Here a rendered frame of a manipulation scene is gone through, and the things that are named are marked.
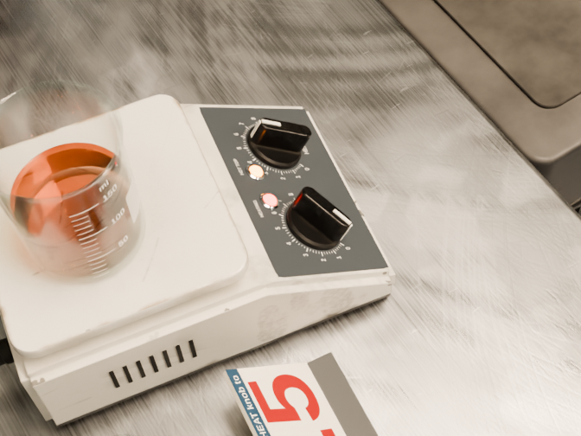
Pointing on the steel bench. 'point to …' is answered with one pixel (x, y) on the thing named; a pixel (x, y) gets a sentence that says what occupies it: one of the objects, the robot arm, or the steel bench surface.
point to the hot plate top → (22, 313)
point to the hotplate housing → (195, 318)
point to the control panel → (315, 163)
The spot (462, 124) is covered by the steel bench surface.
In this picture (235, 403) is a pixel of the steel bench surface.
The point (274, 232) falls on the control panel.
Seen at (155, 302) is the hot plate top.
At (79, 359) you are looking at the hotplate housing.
